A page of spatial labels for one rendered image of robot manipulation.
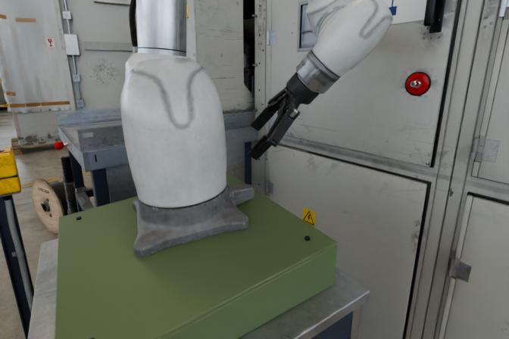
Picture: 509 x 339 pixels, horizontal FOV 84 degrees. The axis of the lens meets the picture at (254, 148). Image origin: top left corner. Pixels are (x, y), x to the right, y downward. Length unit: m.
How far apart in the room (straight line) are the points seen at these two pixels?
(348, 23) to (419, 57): 0.27
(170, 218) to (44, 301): 0.21
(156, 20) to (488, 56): 0.71
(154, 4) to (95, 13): 1.17
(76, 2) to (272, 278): 1.65
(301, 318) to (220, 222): 0.18
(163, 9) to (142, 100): 0.26
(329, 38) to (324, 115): 0.40
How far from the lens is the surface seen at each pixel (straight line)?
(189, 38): 1.20
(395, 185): 0.90
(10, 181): 0.86
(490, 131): 0.80
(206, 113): 0.43
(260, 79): 1.23
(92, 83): 1.78
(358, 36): 0.62
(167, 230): 0.47
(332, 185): 1.01
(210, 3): 1.21
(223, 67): 1.21
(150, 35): 0.64
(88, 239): 0.55
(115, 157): 0.99
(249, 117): 1.26
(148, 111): 0.42
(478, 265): 0.90
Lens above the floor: 1.07
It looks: 14 degrees down
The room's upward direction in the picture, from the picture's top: straight up
